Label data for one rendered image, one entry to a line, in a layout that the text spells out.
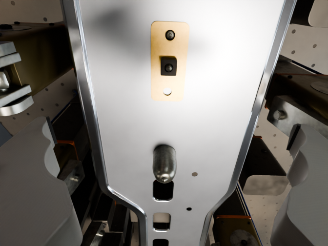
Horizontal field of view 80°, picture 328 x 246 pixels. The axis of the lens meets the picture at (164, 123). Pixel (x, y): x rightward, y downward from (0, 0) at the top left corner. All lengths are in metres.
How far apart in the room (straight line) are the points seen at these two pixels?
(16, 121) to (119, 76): 0.56
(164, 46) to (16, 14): 0.46
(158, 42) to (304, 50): 0.47
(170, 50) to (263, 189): 0.28
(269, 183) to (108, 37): 0.32
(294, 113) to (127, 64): 0.19
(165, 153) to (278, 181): 0.20
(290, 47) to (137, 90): 0.46
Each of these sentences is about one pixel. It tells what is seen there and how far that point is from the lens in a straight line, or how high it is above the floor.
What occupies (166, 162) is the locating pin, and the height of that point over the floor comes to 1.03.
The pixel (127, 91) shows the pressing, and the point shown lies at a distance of 0.24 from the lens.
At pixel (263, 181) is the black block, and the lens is 0.37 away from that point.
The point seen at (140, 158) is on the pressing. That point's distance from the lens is 0.29.
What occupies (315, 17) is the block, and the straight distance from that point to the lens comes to 0.28.
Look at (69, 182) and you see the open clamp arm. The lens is 0.33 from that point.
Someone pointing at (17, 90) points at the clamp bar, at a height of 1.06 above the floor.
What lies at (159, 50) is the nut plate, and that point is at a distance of 0.22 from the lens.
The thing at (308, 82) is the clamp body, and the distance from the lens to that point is 0.33.
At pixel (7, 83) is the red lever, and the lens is 0.21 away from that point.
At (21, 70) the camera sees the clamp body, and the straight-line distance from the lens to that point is 0.22.
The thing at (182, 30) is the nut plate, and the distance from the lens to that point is 0.21.
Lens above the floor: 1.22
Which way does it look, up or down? 59 degrees down
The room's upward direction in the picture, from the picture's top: 179 degrees counter-clockwise
